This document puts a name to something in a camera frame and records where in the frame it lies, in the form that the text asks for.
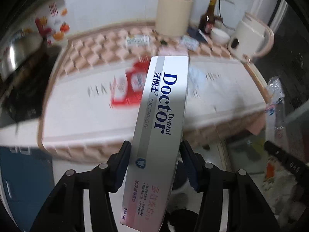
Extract clear plastic wrapper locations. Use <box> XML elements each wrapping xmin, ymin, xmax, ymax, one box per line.
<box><xmin>265</xmin><ymin>77</ymin><xmax>289</xmax><ymax>152</ymax></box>

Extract silver Doctor toothpaste box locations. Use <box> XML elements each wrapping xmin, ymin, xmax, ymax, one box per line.
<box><xmin>121</xmin><ymin>55</ymin><xmax>189</xmax><ymax>231</ymax></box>

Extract red snack wrapper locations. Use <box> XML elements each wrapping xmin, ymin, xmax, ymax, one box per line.
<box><xmin>110</xmin><ymin>56</ymin><xmax>150</xmax><ymax>108</ymax></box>

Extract blue kitchen cabinet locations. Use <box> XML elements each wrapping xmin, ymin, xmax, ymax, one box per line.
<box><xmin>1</xmin><ymin>147</ymin><xmax>55</xmax><ymax>231</ymax></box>

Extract checkered pink table mat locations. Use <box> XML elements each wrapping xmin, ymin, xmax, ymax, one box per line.
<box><xmin>37</xmin><ymin>21</ymin><xmax>269</xmax><ymax>161</ymax></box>

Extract white electric kettle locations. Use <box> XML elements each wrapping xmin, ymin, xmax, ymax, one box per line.
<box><xmin>227</xmin><ymin>12</ymin><xmax>274</xmax><ymax>63</ymax></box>

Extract black gas stove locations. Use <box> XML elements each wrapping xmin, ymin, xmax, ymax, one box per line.
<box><xmin>1</xmin><ymin>41</ymin><xmax>62</xmax><ymax>127</ymax></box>

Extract white ceramic bowl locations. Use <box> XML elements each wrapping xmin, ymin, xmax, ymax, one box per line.
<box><xmin>210</xmin><ymin>27</ymin><xmax>230</xmax><ymax>45</ymax></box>

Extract brown glass bottle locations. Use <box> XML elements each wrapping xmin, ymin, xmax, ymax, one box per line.
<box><xmin>199</xmin><ymin>0</ymin><xmax>217</xmax><ymax>35</ymax></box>

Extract white packet on mat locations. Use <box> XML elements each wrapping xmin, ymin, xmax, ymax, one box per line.
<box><xmin>125</xmin><ymin>35</ymin><xmax>150</xmax><ymax>47</ymax></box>

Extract fruit picture carton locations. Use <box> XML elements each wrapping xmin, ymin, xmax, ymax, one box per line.
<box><xmin>35</xmin><ymin>0</ymin><xmax>70</xmax><ymax>45</ymax></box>

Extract beige utensil holder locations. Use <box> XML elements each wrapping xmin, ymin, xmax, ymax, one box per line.
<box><xmin>155</xmin><ymin>0</ymin><xmax>193</xmax><ymax>37</ymax></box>

